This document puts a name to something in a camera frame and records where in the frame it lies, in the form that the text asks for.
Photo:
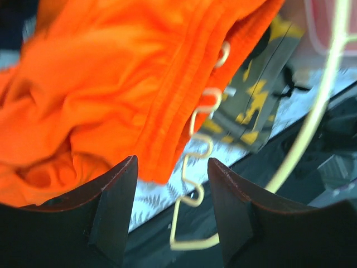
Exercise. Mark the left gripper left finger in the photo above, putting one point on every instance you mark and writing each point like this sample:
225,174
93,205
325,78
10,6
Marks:
86,227

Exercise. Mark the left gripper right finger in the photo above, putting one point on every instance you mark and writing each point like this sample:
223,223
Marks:
257,228

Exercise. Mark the orange mesh shorts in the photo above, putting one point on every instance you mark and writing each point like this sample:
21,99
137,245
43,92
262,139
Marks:
102,80

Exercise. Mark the yellow plastic hanger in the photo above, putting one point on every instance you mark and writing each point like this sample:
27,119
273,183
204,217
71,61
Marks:
339,38

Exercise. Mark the camouflage shorts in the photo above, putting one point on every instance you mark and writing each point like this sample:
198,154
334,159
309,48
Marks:
250,102

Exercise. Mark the pink divided organizer tray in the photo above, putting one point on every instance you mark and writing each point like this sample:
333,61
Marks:
319,17

